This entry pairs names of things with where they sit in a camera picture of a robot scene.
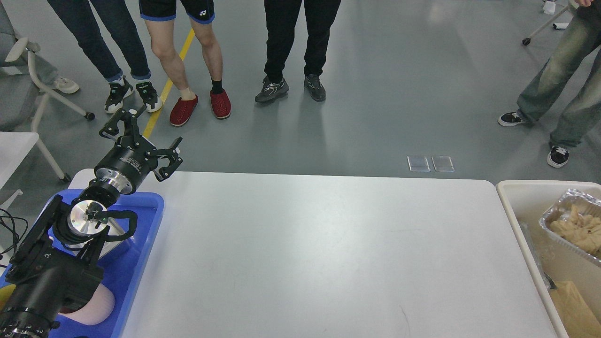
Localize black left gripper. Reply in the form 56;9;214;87
94;107;184;195

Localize pink mug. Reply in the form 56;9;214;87
59;283;115;326

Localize brown paper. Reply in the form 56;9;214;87
549;205;601;255
549;282;601;338

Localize aluminium foil tray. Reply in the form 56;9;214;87
539;190;600;267

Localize stainless steel rectangular container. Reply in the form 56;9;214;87
75;218;126;259

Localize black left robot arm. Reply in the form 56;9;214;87
1;108;183;338

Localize blue plastic tray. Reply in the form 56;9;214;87
48;190;164;338

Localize white side table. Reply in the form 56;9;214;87
0;132;71;207

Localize person in blue shirt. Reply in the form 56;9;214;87
139;0;232;127

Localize person in dark jeans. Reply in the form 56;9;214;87
48;0;163;114

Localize person in black trousers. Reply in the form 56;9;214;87
254;0;341;104

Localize blue HOME mug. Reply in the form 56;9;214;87
0;284;16;310

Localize clear floor plate left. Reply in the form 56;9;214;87
407;155;430;172

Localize clear floor plate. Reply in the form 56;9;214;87
431;155;455;172
407;155;430;172

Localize clear floor plate right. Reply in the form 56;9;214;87
431;155;455;172

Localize beige plastic bin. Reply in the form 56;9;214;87
496;180;601;338

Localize person in grey jeans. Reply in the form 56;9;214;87
498;0;601;168

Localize white rolling chair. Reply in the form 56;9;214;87
521;0;579;46

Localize brown paper in bin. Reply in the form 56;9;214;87
549;282;601;338

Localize black cables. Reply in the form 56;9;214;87
0;209;28;263

